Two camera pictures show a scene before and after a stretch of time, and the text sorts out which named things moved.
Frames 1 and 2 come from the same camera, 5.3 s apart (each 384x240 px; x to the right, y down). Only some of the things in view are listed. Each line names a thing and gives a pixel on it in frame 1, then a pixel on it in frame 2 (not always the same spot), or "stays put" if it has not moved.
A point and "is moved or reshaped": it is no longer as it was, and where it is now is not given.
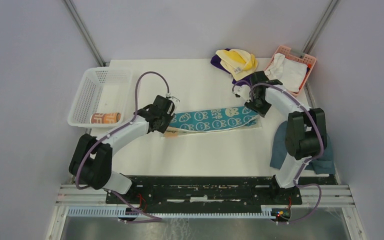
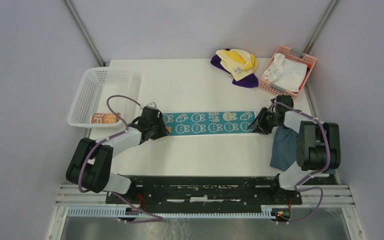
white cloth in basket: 291,72 stays put
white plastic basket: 102,89 stays put
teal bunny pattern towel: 222,118 is moved or reshaped
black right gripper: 261,111 → 263,128
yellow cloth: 241,64 stays put
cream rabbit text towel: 105,118 stays put
